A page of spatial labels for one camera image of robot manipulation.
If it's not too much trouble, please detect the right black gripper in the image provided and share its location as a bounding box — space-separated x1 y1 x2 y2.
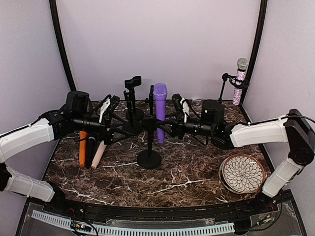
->
157 111 215 140

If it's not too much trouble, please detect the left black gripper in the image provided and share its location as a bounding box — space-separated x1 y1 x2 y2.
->
73 113 130 145

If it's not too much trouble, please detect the beige pink microphone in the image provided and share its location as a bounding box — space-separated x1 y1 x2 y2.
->
91 142 107 169

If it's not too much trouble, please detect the black microphone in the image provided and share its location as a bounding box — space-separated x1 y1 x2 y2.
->
85 136 96 169

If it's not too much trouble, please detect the orange microphone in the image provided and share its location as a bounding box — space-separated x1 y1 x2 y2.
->
79 131 88 168

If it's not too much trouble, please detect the black stand of beige microphone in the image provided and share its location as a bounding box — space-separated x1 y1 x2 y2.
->
145 85 155 117

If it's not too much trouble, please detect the purple microphone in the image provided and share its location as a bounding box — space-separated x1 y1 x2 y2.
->
153 83 169 144

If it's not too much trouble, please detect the black stand of purple microphone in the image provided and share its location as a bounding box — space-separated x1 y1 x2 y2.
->
137 116 162 169

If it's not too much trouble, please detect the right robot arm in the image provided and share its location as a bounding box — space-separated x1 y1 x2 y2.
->
151 98 315 213

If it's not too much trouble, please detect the black tripod mic stand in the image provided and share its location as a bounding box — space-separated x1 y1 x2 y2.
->
218 73 250 104

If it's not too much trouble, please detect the glitter silver microphone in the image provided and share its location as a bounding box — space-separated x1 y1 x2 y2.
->
232 58 249 105

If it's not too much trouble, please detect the flower pattern plate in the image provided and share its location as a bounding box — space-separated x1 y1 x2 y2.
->
219 154 266 194

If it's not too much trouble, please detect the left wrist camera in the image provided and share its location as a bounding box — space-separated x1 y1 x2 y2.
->
99 94 120 123

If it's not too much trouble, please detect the black front rail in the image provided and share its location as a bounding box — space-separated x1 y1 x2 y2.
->
44 195 281 222

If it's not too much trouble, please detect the white cable duct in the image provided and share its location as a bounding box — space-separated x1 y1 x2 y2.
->
31 210 235 236

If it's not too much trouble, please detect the left black frame post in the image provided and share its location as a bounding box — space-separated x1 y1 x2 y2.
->
49 0 77 91

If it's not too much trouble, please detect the black frame post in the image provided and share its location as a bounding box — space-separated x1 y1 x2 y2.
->
242 0 268 106
49 0 77 91

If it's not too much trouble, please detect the right black frame post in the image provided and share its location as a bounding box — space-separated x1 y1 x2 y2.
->
242 0 268 106

